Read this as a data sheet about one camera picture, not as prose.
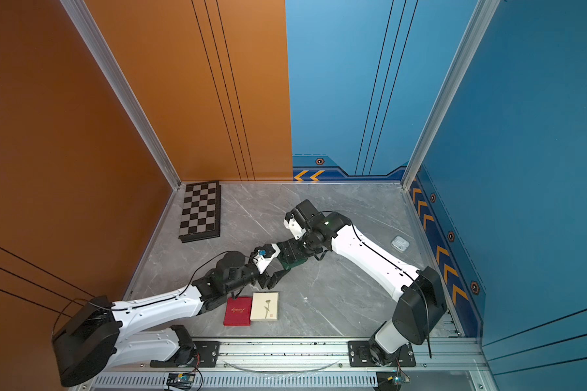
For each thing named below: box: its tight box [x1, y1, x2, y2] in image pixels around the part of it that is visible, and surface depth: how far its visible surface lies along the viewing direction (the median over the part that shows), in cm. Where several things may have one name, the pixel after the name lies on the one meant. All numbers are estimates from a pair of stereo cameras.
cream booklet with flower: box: [249, 291, 279, 322], surface depth 81 cm
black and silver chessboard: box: [178, 180, 222, 244], surface depth 107 cm
